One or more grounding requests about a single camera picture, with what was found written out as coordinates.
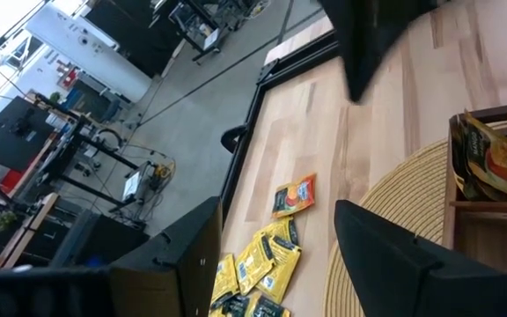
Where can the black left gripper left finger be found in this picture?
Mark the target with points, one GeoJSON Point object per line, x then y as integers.
{"type": "Point", "coordinates": [170, 273]}

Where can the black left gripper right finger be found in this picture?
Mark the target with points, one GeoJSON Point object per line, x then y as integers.
{"type": "Point", "coordinates": [381, 273]}

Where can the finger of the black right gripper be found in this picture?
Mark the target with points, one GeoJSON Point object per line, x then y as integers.
{"type": "Point", "coordinates": [368, 39]}

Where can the brown wooden tea box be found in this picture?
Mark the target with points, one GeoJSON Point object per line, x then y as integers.
{"type": "Point", "coordinates": [491, 238]}

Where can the black box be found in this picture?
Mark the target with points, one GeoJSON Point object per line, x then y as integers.
{"type": "Point", "coordinates": [104, 240]}

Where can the round woven straw placemat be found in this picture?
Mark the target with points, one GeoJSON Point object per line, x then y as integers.
{"type": "Point", "coordinates": [403, 193]}

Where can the white paper sheet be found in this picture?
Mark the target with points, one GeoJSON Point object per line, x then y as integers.
{"type": "Point", "coordinates": [131, 185]}

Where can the black cart table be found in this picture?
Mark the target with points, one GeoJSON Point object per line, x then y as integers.
{"type": "Point", "coordinates": [99, 154]}

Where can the wooden top table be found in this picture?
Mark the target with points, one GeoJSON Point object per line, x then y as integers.
{"type": "Point", "coordinates": [29, 229]}

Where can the black monitor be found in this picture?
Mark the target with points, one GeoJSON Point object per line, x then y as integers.
{"type": "Point", "coordinates": [11, 132]}

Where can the white square pillar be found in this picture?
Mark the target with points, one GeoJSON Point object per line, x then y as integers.
{"type": "Point", "coordinates": [104, 61]}

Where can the black partition panel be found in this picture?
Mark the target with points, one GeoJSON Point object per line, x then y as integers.
{"type": "Point", "coordinates": [139, 35]}

